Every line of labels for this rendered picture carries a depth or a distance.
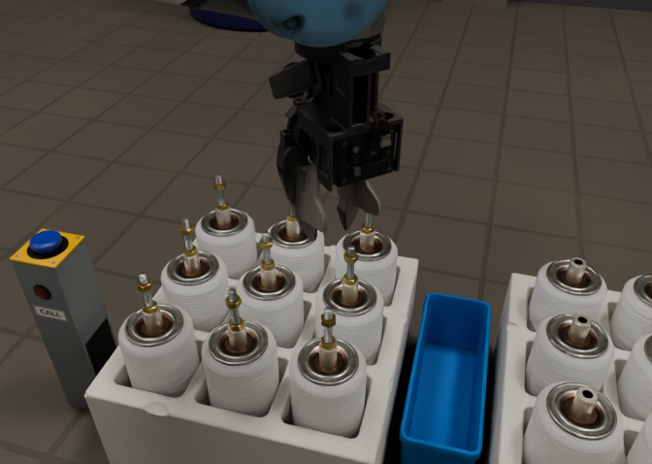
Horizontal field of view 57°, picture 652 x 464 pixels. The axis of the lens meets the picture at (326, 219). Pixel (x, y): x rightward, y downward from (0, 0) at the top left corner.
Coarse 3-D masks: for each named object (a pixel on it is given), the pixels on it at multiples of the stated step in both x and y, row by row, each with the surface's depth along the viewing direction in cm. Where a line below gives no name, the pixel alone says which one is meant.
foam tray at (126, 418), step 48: (384, 336) 86; (96, 384) 79; (192, 384) 79; (288, 384) 79; (384, 384) 79; (144, 432) 80; (192, 432) 76; (240, 432) 74; (288, 432) 73; (384, 432) 80
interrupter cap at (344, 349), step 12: (312, 348) 75; (348, 348) 75; (300, 360) 73; (312, 360) 73; (348, 360) 73; (300, 372) 72; (312, 372) 72; (324, 372) 72; (336, 372) 72; (348, 372) 72; (324, 384) 70; (336, 384) 70
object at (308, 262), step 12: (276, 252) 92; (288, 252) 91; (300, 252) 91; (312, 252) 92; (288, 264) 92; (300, 264) 92; (312, 264) 93; (300, 276) 93; (312, 276) 95; (312, 288) 96
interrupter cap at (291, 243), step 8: (280, 224) 96; (272, 232) 94; (280, 232) 94; (304, 232) 95; (280, 240) 92; (288, 240) 93; (296, 240) 93; (304, 240) 92; (288, 248) 91; (296, 248) 91
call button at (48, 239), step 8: (40, 232) 82; (48, 232) 82; (56, 232) 82; (32, 240) 80; (40, 240) 80; (48, 240) 80; (56, 240) 80; (32, 248) 79; (40, 248) 79; (48, 248) 79; (56, 248) 81
